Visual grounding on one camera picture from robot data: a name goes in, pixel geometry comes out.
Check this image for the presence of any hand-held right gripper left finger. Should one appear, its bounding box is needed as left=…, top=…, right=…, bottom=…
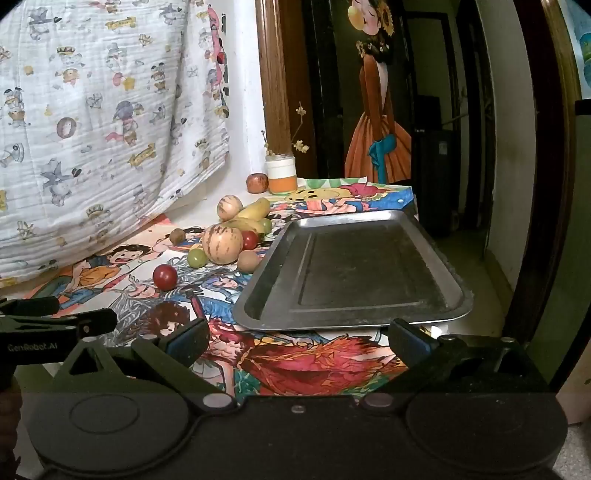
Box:
left=54, top=318, right=241, bottom=414

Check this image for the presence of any brown wooden door frame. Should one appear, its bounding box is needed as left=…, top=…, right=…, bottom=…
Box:
left=256, top=0, right=303, bottom=158
left=502, top=0, right=583, bottom=388

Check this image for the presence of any dried yellow flower sprig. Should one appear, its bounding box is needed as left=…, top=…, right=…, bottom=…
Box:
left=261, top=102, right=311, bottom=158

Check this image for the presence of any wall poster orange dress figure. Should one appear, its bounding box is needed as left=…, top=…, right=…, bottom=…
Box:
left=344, top=0, right=414, bottom=185

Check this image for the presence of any white cartoon printed blanket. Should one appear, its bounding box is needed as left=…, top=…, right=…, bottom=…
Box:
left=0, top=0, right=232, bottom=289

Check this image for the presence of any white and orange jar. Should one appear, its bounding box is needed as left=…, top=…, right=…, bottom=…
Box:
left=265, top=154, right=297, bottom=195

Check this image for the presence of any small striped pepino melon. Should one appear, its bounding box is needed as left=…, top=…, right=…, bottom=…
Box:
left=217, top=195, right=243, bottom=221

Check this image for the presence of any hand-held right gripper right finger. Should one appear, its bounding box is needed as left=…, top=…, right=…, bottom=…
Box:
left=358, top=318, right=551, bottom=412

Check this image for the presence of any metal baking tray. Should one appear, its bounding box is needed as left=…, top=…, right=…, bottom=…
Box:
left=232, top=210, right=475, bottom=332

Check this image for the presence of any large striped pepino melon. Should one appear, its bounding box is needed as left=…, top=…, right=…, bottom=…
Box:
left=202, top=223, right=244, bottom=265

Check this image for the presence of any cartoon boys drawing sheet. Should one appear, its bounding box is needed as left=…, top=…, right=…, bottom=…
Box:
left=0, top=213, right=204, bottom=319

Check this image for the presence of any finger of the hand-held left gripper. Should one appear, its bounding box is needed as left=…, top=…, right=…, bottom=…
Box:
left=0, top=296, right=61, bottom=318
left=0, top=308, right=119, bottom=339

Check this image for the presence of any colourful yellow bear drawing sheet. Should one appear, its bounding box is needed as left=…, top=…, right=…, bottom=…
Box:
left=152, top=178, right=419, bottom=287

